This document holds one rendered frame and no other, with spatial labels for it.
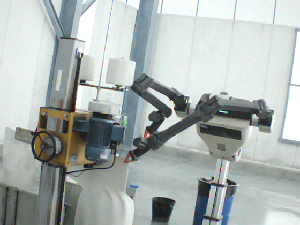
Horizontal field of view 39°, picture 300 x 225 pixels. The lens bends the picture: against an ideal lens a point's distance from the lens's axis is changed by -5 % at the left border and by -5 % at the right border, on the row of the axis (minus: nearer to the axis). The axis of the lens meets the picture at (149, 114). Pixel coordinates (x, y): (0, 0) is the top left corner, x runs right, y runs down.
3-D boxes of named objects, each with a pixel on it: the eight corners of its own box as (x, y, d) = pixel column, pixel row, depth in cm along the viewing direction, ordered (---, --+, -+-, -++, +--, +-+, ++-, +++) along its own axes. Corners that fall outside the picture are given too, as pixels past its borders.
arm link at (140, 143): (161, 147, 271) (157, 135, 276) (150, 141, 263) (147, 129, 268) (145, 156, 276) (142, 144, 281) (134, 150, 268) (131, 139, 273)
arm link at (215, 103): (215, 105, 248) (210, 91, 254) (203, 120, 257) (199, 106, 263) (272, 112, 268) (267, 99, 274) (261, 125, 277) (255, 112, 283)
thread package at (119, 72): (136, 89, 270) (141, 61, 269) (124, 87, 255) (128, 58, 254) (113, 85, 277) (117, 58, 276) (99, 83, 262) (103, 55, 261)
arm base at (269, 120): (262, 109, 286) (257, 125, 281) (261, 103, 280) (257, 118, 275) (274, 111, 283) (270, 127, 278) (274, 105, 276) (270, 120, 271)
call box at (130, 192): (140, 195, 315) (141, 187, 315) (135, 196, 308) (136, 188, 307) (130, 193, 318) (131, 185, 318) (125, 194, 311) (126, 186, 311)
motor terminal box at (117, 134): (123, 145, 259) (127, 126, 258) (123, 148, 249) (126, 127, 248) (109, 143, 259) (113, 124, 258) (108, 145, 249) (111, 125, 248)
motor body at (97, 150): (114, 162, 258) (120, 120, 257) (100, 164, 244) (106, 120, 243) (92, 157, 264) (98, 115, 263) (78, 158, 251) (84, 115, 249)
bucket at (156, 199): (175, 220, 539) (179, 200, 538) (166, 225, 512) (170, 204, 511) (154, 214, 552) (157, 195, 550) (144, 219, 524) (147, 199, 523)
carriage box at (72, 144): (96, 163, 278) (102, 114, 276) (65, 167, 247) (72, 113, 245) (64, 155, 288) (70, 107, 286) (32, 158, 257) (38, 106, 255)
